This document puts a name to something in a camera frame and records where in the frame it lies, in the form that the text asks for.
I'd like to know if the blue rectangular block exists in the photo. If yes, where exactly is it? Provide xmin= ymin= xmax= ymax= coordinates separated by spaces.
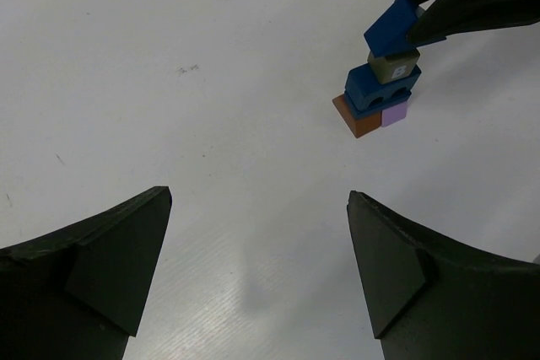
xmin=343 ymin=90 xmax=412 ymax=119

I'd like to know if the purple wood cube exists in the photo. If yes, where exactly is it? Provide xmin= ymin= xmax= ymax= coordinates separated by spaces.
xmin=381 ymin=101 xmax=408 ymax=127

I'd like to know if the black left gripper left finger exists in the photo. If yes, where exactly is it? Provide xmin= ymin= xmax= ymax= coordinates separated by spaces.
xmin=1 ymin=186 xmax=172 ymax=359

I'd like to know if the blue triangular block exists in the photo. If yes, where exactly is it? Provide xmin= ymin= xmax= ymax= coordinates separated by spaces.
xmin=364 ymin=0 xmax=447 ymax=58

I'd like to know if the brown wood block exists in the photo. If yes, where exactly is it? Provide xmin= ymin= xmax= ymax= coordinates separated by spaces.
xmin=332 ymin=94 xmax=382 ymax=139

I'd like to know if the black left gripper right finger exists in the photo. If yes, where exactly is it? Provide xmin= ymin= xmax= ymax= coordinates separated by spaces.
xmin=347 ymin=191 xmax=539 ymax=359

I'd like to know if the blue castle arch block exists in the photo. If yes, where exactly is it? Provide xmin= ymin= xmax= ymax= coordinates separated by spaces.
xmin=345 ymin=64 xmax=422 ymax=110

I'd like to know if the grey wood cube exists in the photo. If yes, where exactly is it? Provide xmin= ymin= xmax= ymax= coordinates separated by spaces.
xmin=367 ymin=49 xmax=420 ymax=84

